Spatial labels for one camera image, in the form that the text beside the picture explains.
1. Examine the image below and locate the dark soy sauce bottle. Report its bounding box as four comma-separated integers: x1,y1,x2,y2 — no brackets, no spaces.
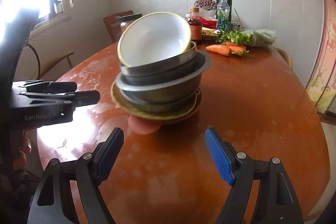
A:
188,7,202,43

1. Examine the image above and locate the carrot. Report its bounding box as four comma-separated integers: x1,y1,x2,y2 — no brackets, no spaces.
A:
206,44,231,57
224,42,248,56

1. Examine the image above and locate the bag of green celery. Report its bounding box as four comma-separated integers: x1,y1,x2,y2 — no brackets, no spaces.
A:
215,29,277,48

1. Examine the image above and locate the cream enamel bowl with handle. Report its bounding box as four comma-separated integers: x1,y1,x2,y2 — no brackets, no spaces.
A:
117,12,191,67

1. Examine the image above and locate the light wood armchair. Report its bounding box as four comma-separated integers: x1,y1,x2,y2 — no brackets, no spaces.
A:
33,51,75,80

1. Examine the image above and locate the wide steel bowl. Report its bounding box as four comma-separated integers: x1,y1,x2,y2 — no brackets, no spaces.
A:
116,51,211,105

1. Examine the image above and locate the black cable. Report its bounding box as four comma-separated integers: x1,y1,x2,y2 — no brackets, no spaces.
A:
24,42,42,77

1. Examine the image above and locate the red tissue box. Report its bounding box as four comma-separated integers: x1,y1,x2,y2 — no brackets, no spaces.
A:
183,9,219,30

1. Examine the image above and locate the small steel bowl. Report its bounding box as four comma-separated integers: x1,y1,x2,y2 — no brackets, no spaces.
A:
119,42,197,77

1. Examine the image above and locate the clear jar black lid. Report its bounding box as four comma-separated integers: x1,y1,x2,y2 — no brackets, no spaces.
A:
119,13,142,32

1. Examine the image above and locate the hello kitty sliding door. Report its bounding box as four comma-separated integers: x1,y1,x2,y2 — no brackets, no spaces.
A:
306,0,335,114

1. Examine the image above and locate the carrot front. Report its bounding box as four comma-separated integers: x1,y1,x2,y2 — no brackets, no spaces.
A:
206,44,231,57

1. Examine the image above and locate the orange plastic plate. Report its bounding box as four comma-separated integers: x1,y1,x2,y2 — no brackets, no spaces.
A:
127,92,203,136

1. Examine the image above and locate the clear plastic bottle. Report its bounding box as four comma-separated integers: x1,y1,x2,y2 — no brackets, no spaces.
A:
217,0,230,32

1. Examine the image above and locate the pink flower ornament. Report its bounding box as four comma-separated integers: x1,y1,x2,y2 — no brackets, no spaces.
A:
194,0,217,10

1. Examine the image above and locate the carrot back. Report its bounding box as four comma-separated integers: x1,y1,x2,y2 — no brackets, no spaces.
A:
224,42,248,56

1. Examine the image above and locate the plate of yellow food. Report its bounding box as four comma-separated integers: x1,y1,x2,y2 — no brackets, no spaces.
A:
202,27,218,40

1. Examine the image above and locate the right side wooden chair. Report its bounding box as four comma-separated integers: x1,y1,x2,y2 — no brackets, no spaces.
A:
273,47,293,69

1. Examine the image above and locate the brown wooden slat chair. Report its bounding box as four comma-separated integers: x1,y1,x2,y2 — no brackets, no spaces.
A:
103,10,133,43

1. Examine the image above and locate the person's left hand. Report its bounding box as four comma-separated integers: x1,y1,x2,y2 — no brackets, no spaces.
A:
13,127,37,170

